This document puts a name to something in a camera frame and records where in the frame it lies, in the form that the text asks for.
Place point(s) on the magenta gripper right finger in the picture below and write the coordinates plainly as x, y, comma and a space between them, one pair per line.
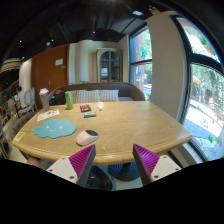
151, 166

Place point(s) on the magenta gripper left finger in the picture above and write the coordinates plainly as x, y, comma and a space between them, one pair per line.
75, 168

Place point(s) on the blue cloud mouse pad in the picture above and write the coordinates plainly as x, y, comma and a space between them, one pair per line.
55, 128

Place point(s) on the black round table base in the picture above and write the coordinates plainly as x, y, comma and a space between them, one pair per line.
124, 171

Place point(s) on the black bag under table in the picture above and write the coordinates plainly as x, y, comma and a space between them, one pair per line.
98, 180

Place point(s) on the small teal rectangular object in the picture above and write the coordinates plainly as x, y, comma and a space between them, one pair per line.
92, 114

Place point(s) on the small black red box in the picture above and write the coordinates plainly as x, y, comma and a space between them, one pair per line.
85, 108

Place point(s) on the white printed paper sheet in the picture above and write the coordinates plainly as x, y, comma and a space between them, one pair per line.
48, 114

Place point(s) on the yellow sticker on table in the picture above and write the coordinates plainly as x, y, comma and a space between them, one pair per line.
19, 136

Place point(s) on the striped cushion left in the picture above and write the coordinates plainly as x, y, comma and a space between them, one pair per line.
84, 96

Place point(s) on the striped cushion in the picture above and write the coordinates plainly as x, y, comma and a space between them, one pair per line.
109, 95
84, 96

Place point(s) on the black backpack on sofa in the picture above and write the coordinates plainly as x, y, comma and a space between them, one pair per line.
58, 98

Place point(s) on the green cylindrical bottle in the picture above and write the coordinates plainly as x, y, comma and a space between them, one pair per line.
69, 100

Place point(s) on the brown curved sofa bench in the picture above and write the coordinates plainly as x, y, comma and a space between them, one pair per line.
125, 90

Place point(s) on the striped cushion right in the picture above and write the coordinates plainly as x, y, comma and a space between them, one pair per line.
109, 95

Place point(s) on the clear plastic cup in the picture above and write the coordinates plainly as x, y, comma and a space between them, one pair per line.
44, 98

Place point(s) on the person in white shirt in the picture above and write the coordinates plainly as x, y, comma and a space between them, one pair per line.
20, 97

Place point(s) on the brown wooden door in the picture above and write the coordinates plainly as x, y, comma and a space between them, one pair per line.
49, 70

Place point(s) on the arched wooden glass cabinet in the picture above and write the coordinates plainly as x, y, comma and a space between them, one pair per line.
109, 64

